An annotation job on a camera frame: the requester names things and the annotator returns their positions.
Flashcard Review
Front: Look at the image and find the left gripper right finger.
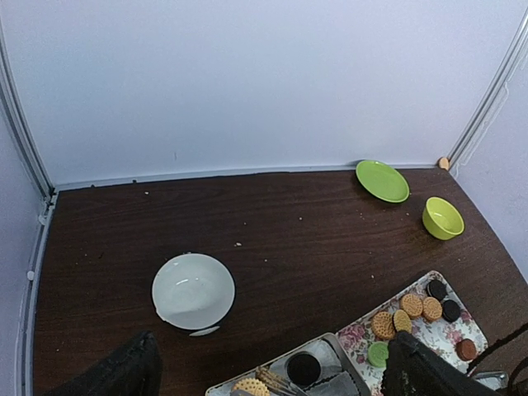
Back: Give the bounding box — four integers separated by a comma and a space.
381, 332, 497, 396

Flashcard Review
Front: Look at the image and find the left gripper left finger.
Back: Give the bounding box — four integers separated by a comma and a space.
46, 331, 162, 395

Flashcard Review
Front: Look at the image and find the tan biscuit cookie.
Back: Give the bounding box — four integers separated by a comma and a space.
422, 297, 443, 323
400, 294, 423, 319
371, 311, 396, 340
231, 378, 271, 396

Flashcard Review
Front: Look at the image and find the floral rectangular tray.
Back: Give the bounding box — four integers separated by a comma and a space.
337, 271, 488, 395

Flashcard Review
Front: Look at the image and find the beige cookie tin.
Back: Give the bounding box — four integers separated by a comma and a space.
205, 332, 372, 396

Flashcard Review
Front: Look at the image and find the black sandwich cookie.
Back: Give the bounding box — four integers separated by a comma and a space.
286, 352, 322, 387
442, 299, 461, 323
426, 279, 447, 301

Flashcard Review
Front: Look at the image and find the green cookie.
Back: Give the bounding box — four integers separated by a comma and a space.
367, 342, 389, 368

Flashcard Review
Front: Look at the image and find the silver metal tin lid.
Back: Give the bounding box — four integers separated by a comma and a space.
471, 371, 509, 392

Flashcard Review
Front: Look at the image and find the white and dark bowl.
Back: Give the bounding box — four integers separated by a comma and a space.
151, 253, 236, 337

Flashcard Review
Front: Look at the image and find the green bowl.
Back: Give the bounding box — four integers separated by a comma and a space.
422, 196, 465, 241

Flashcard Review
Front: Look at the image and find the green plate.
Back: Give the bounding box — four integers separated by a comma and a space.
356, 160, 410, 204

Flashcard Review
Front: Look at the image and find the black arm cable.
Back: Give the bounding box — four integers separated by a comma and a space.
465, 321, 528, 396

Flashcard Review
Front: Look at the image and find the left aluminium frame post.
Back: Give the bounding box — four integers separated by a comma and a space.
1, 28, 54, 201

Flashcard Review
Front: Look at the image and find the aluminium frame post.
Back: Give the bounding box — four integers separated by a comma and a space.
1, 28, 54, 201
447, 11, 527, 172

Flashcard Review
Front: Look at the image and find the right aluminium frame post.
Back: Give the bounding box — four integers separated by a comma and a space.
447, 11, 527, 172

